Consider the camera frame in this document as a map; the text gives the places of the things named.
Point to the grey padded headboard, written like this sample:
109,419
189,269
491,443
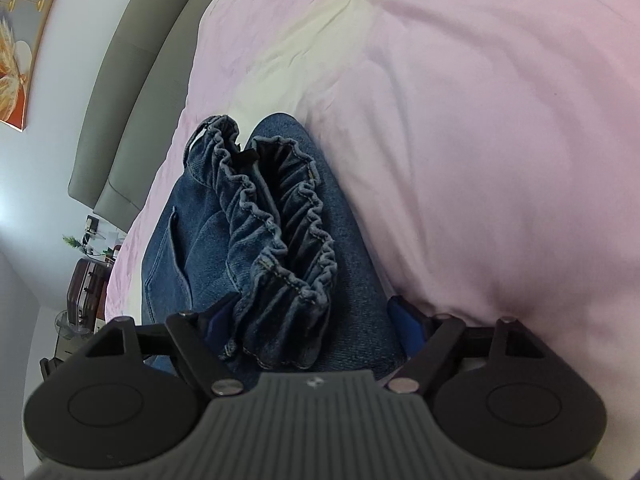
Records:
140,95

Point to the dark red suitcase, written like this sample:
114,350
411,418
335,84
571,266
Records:
86,287

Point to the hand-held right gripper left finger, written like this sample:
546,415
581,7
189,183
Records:
212,329

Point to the pink bed sheet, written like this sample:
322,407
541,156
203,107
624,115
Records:
425,135

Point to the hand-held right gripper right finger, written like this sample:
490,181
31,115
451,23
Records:
411,321

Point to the blue denim pants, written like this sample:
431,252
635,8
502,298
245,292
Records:
280,260

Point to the framed wall picture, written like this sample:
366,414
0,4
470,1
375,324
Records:
22,45

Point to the small green plant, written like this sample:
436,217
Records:
75,242

